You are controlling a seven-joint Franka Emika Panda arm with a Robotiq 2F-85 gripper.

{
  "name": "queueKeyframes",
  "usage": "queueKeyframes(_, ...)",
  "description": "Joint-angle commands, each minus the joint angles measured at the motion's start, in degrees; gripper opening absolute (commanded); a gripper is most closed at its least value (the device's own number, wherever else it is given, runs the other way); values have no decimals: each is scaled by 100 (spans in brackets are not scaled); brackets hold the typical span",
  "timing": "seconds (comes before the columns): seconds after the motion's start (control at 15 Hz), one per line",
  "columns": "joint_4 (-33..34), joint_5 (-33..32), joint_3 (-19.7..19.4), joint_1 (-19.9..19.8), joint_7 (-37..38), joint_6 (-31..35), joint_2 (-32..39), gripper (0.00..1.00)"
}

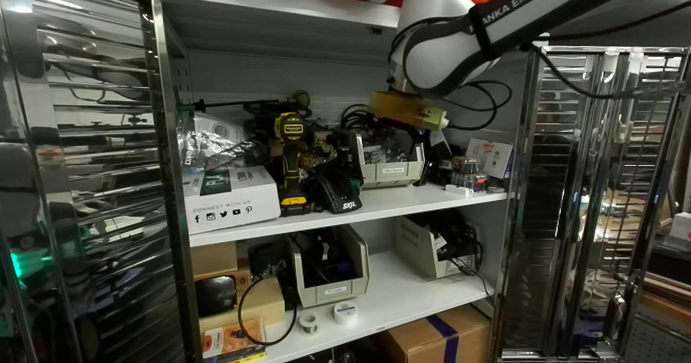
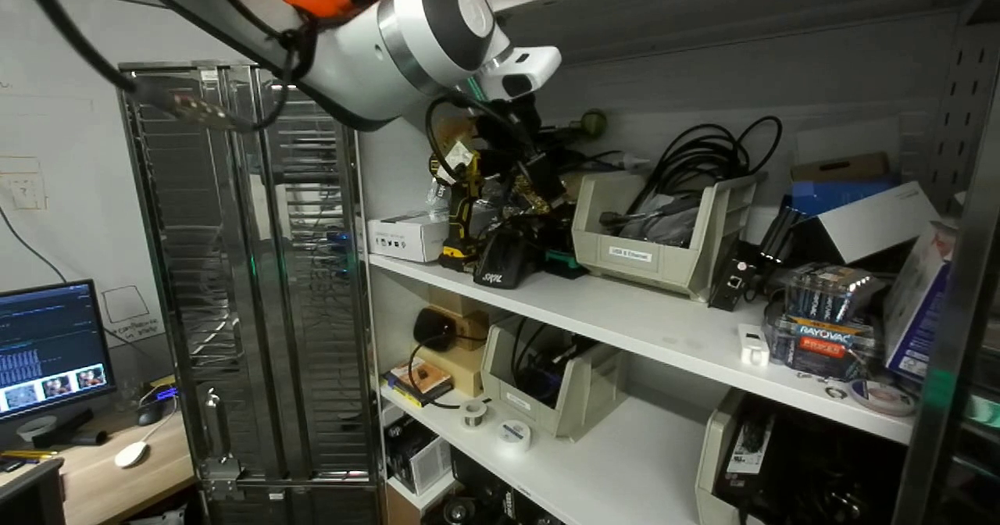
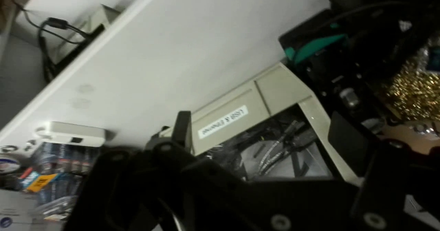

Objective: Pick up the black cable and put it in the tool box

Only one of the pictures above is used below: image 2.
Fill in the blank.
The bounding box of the yellow and black power drill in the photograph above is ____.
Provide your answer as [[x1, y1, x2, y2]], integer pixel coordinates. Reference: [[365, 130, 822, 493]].
[[436, 150, 487, 273]]

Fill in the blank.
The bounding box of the plain white box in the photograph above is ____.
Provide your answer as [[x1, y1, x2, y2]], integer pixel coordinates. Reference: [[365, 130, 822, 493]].
[[811, 180, 941, 266]]

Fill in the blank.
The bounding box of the beige storage bin with packets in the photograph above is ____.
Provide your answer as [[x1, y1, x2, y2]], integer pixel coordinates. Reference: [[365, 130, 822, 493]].
[[695, 387, 782, 525]]

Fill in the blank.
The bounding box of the bundle of black cables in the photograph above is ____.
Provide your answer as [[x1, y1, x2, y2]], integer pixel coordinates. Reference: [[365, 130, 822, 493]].
[[600, 116, 784, 246]]

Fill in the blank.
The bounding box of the stack of cardboard boxes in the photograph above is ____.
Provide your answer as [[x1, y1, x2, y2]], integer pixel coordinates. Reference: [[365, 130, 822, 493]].
[[422, 286, 491, 398]]

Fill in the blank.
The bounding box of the blue flat box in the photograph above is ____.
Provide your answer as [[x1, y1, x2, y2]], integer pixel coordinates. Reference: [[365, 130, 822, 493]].
[[787, 177, 901, 220]]

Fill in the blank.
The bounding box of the pack of batteries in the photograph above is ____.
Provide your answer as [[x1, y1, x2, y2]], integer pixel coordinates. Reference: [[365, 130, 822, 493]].
[[764, 262, 885, 382]]

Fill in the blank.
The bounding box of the white metal shelf unit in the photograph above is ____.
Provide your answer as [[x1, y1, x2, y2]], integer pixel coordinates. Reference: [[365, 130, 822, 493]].
[[358, 0, 1000, 525]]

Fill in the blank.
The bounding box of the white and blue carton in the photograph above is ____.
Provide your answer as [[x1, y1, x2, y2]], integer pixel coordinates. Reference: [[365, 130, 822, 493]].
[[884, 220, 959, 383]]

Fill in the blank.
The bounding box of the white cardboard box with icons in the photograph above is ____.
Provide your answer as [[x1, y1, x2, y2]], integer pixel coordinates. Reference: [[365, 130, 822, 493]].
[[366, 212, 452, 265]]

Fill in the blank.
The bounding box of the orange and black flat box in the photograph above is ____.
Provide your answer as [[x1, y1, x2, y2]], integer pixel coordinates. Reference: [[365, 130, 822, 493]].
[[386, 356, 455, 409]]

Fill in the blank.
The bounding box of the beige storage bin with label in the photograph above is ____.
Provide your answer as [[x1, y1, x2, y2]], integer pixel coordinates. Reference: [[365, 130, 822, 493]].
[[571, 169, 768, 302]]

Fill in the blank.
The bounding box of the black and white product box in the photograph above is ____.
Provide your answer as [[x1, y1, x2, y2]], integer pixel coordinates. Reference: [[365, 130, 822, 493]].
[[384, 414, 453, 497]]

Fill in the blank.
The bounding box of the black battery charger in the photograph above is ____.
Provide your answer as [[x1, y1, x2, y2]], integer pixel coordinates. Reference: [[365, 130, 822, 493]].
[[472, 227, 541, 291]]

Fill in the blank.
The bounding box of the roll of white tape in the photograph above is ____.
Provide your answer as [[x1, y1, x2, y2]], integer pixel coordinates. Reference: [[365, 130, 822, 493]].
[[495, 419, 533, 454]]

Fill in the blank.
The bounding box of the small white adapter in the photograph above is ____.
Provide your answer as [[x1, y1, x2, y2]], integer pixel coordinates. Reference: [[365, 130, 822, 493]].
[[737, 323, 772, 368]]

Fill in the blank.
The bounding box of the wall switch plate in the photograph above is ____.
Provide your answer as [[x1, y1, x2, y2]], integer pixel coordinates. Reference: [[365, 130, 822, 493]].
[[0, 156, 49, 213]]

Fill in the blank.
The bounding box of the small black network adapter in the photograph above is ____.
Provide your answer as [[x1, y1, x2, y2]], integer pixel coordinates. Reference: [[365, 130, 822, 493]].
[[709, 255, 756, 312]]

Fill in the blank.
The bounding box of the chrome wire rack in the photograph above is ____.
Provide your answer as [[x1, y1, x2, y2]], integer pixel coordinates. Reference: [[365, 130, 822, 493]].
[[117, 60, 385, 525]]

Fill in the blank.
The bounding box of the wooden desk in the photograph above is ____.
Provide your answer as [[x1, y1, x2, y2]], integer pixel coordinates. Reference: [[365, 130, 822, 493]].
[[0, 404, 198, 525]]

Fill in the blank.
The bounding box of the computer monitor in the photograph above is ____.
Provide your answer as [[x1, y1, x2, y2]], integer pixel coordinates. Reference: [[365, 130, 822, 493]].
[[0, 279, 118, 426]]

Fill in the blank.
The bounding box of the teal tool case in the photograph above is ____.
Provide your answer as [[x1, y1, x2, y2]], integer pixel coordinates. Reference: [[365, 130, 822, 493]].
[[545, 248, 588, 280]]

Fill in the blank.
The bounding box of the roll of clear tape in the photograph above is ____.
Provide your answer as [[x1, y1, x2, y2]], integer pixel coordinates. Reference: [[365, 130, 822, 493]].
[[849, 378, 917, 417]]

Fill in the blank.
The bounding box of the beige storage bin with cables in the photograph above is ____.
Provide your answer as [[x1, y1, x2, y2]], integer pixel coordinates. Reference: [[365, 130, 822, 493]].
[[480, 316, 627, 442]]

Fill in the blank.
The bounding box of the brown cardboard box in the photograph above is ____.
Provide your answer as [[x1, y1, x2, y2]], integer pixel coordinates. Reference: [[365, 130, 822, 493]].
[[790, 152, 891, 184]]

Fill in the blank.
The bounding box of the black round power adapter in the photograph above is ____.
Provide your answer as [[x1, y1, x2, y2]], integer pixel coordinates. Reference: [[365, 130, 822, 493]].
[[412, 306, 459, 353]]

